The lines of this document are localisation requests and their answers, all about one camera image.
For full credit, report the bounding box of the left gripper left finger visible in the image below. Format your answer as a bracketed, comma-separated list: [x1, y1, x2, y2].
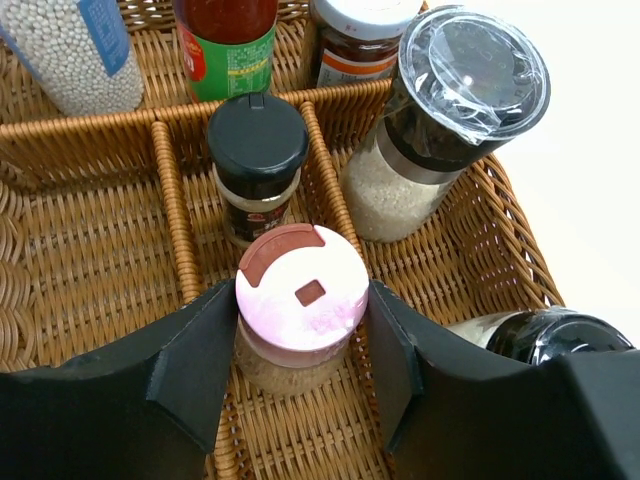
[1, 280, 236, 479]

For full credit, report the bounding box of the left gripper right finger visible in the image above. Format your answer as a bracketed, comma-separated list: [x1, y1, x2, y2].
[367, 281, 639, 479]

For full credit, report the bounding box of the white bottle black cap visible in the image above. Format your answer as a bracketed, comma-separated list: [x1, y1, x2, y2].
[448, 306, 634, 365]

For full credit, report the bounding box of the pink cap spice jar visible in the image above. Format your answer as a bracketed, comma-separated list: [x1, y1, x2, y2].
[235, 223, 369, 396]

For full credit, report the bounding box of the small dark spice jar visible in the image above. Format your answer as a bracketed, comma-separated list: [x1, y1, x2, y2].
[207, 93, 310, 247]

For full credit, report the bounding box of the salt shaker silver cap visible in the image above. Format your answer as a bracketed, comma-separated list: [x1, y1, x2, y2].
[340, 5, 551, 243]

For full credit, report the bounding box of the white jar silver lid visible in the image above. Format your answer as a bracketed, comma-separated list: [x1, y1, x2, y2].
[1, 1, 144, 116]

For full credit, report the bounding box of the red sauce bottle green label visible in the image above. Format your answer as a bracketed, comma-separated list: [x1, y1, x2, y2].
[173, 0, 278, 102]

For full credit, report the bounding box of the jar with red white lid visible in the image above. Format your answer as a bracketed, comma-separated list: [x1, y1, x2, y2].
[309, 0, 423, 88]

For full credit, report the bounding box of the brown wicker divided tray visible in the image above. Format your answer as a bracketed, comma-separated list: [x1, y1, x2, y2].
[1, 1, 561, 479]

